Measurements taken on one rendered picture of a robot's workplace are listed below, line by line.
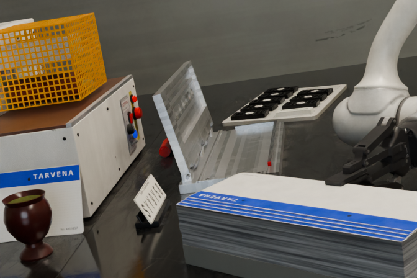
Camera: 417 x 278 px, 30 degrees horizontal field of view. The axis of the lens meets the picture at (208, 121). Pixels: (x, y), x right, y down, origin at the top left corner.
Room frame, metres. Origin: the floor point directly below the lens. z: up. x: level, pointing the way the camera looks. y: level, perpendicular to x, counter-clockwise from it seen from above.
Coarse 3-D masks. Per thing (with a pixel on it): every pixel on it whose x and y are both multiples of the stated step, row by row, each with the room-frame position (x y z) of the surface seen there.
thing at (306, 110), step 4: (300, 108) 2.06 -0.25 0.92; (304, 108) 2.06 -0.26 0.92; (308, 108) 2.05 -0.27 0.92; (312, 108) 2.05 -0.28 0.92; (276, 112) 2.06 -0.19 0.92; (280, 112) 2.05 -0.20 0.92; (284, 112) 2.05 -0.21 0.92; (288, 112) 2.05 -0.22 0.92; (292, 112) 2.04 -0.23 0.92; (296, 112) 2.04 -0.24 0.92; (300, 112) 2.04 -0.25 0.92; (304, 112) 2.03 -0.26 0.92; (308, 112) 2.03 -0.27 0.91; (276, 116) 2.06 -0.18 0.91; (280, 116) 2.05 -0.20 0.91
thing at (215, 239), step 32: (192, 224) 1.13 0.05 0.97; (224, 224) 1.08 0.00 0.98; (256, 224) 1.03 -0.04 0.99; (288, 224) 0.99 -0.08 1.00; (192, 256) 1.14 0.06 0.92; (224, 256) 1.09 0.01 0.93; (256, 256) 1.04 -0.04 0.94; (288, 256) 1.00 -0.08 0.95; (320, 256) 0.96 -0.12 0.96; (352, 256) 0.92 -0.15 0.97; (384, 256) 0.88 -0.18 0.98; (416, 256) 0.88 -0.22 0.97
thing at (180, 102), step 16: (176, 80) 1.72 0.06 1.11; (192, 80) 1.95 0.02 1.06; (160, 96) 1.53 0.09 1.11; (176, 96) 1.71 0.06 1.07; (192, 96) 1.88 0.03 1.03; (160, 112) 1.53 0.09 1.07; (176, 112) 1.66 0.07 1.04; (192, 112) 1.81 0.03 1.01; (208, 112) 1.95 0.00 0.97; (176, 128) 1.55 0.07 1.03; (192, 128) 1.70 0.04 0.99; (208, 128) 1.87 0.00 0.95; (176, 144) 1.53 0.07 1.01; (192, 144) 1.64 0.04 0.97; (176, 160) 1.53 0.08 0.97; (192, 160) 1.59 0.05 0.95
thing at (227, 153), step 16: (256, 128) 1.92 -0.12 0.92; (208, 144) 1.84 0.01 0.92; (224, 144) 1.81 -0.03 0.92; (240, 144) 1.78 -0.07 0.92; (256, 144) 1.76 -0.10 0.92; (208, 160) 1.67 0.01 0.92; (224, 160) 1.66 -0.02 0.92; (240, 160) 1.64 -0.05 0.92; (256, 160) 1.62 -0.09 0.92; (272, 160) 1.59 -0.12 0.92; (192, 176) 1.56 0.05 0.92; (208, 176) 1.55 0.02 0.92; (224, 176) 1.53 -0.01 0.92; (192, 192) 1.52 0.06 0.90
